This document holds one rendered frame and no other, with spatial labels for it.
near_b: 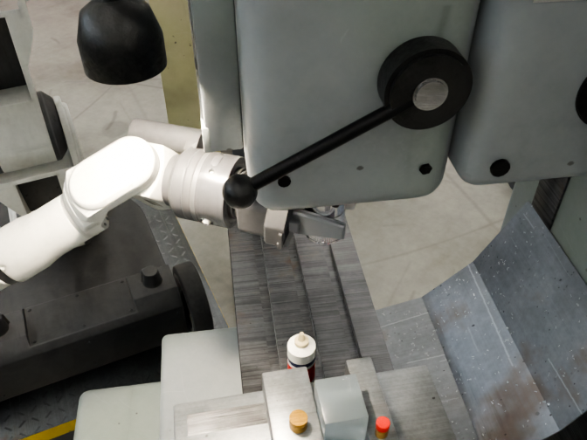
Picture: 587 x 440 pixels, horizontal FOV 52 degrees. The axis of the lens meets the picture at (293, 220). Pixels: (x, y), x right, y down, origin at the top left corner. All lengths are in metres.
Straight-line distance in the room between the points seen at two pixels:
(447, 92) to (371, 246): 1.98
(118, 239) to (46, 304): 0.27
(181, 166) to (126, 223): 1.04
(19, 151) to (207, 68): 0.77
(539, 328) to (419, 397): 0.22
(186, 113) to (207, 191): 1.93
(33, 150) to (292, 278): 0.57
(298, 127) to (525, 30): 0.19
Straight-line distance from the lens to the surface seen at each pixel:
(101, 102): 3.49
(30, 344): 1.49
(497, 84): 0.52
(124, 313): 1.48
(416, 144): 0.54
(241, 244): 1.12
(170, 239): 1.91
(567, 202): 0.94
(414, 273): 2.37
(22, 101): 1.25
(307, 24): 0.46
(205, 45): 0.55
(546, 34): 0.51
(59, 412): 1.60
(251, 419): 0.81
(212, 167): 0.70
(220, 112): 0.58
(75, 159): 1.34
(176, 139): 0.75
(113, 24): 0.52
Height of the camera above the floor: 1.69
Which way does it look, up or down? 42 degrees down
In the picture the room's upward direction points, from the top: straight up
